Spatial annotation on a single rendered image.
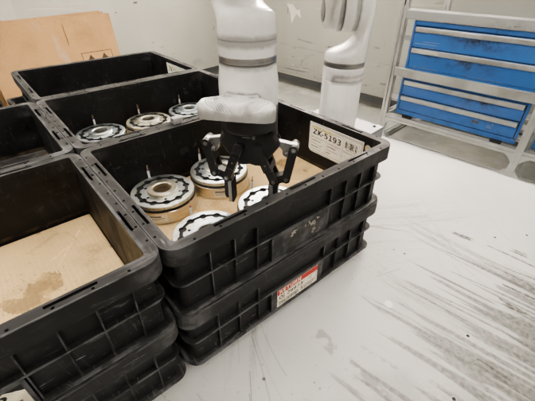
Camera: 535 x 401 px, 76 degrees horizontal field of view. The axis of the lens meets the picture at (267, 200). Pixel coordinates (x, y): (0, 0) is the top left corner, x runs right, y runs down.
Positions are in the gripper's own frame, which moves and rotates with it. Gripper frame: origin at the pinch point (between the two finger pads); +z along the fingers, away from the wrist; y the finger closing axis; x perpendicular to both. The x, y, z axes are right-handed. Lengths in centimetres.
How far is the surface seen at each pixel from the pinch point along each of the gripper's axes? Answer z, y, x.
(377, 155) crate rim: -4.5, -18.3, -7.3
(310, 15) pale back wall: 14, 21, -347
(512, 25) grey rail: -4, -94, -167
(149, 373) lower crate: 11.9, 7.6, 23.5
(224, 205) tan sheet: 4.8, 5.5, -2.4
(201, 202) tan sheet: 4.8, 9.6, -2.5
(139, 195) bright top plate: 1.9, 18.4, 1.2
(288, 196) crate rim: -5.0, -6.5, 7.3
